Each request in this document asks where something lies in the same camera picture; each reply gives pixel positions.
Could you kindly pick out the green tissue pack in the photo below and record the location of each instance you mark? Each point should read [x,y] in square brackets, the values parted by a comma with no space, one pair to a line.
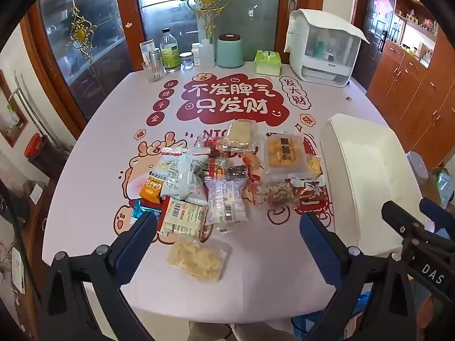
[266,64]

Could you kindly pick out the teal bottle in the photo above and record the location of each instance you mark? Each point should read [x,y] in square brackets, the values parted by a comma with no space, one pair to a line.
[319,49]

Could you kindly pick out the dark brown snack packet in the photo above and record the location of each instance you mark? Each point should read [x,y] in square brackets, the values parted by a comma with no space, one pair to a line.
[237,173]

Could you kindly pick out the white barcode label packet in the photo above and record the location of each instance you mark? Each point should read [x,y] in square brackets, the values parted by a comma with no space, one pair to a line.
[181,220]

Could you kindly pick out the small gold ornament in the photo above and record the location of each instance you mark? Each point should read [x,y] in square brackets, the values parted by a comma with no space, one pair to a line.
[81,34]

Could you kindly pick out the white plastic storage bin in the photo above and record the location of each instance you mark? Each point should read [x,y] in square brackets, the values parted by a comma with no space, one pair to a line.
[373,167]

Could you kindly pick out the small white pill bottle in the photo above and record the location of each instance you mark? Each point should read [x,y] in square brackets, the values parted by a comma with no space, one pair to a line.
[196,57]

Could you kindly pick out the dark wooden door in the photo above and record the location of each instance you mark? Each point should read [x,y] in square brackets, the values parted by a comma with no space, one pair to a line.
[369,42]

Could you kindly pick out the clear drinking glass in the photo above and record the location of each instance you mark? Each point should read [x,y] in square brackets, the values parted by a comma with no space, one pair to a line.
[153,73]

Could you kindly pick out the white carton box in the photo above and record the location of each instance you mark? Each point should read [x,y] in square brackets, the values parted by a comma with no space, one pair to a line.
[145,48]

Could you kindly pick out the white squeeze bottle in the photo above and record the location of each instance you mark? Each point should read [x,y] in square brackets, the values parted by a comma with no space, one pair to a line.
[207,57]

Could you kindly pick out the pale rice cracker packet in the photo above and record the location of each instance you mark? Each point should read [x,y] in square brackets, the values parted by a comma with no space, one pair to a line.
[197,261]

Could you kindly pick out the blue snack packet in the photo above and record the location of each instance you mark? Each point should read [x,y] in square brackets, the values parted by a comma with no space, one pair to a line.
[140,209]

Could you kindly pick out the yellow yolk pastry packet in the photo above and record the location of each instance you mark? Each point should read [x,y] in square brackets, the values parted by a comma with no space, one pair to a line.
[284,154]

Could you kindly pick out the person's grey trousers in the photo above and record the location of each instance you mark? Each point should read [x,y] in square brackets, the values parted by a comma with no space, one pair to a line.
[248,332]

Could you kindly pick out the wall shelf with items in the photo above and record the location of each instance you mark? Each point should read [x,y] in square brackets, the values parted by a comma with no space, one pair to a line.
[416,25]

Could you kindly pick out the orange snack packet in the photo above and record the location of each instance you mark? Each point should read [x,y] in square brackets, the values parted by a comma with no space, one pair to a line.
[151,190]

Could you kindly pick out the glass bottle with green label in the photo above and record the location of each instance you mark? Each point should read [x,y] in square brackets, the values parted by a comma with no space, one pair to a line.
[170,57]

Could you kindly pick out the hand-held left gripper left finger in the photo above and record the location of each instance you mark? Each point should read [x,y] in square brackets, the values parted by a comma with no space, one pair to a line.
[137,241]

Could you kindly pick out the wooden framed glass door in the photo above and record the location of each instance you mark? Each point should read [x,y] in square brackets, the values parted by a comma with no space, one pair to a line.
[248,25]
[106,25]

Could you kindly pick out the clear white printed packet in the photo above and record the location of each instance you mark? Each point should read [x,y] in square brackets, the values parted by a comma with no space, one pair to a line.
[225,202]

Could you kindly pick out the brown wooden cabinets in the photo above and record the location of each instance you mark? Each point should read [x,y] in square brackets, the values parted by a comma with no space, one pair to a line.
[419,106]

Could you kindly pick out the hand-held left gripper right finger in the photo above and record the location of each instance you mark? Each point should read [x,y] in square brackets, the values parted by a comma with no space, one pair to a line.
[320,245]

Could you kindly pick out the cardboard box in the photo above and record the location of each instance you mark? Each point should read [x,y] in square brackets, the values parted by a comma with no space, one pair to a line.
[430,184]

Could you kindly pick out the small yellow snack packet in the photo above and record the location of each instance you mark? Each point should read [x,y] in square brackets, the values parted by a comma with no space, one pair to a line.
[313,167]

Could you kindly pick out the green plastic bag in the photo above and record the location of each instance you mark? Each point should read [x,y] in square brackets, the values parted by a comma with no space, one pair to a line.
[446,188]

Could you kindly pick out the red round snack packet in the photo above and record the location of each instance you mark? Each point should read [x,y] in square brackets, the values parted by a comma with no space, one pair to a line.
[213,145]

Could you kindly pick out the small glass jar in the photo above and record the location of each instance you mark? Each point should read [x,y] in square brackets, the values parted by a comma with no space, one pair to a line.
[186,62]

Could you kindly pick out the red object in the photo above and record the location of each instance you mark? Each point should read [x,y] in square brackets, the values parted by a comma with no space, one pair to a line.
[33,145]

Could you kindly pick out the wooden picture frame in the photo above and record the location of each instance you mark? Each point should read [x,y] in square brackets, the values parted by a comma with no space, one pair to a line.
[10,128]

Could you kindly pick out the white and red snack packet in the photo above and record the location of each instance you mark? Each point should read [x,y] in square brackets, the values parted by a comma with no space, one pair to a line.
[312,195]

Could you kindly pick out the orange crisps clear packet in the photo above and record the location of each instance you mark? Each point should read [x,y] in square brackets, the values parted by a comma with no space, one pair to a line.
[254,167]

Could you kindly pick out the silver metal tin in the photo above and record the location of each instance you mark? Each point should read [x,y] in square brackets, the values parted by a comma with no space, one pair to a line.
[154,55]

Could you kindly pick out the nut brittle clear packet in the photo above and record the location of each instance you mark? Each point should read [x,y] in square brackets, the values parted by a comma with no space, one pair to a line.
[275,193]

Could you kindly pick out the mint green canister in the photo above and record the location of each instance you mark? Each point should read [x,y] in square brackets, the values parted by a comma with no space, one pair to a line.
[229,53]

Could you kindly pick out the grey-blue snack packet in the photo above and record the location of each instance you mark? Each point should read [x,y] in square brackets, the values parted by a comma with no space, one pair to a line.
[181,174]

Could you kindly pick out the pale cake clear packet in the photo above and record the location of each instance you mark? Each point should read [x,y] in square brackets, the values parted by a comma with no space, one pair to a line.
[240,133]

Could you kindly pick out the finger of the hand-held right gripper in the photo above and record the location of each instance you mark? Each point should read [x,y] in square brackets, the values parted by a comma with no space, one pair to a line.
[437,211]
[401,218]

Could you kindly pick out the white countertop storage cabinet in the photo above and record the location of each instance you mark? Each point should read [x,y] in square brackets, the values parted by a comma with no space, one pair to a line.
[330,71]

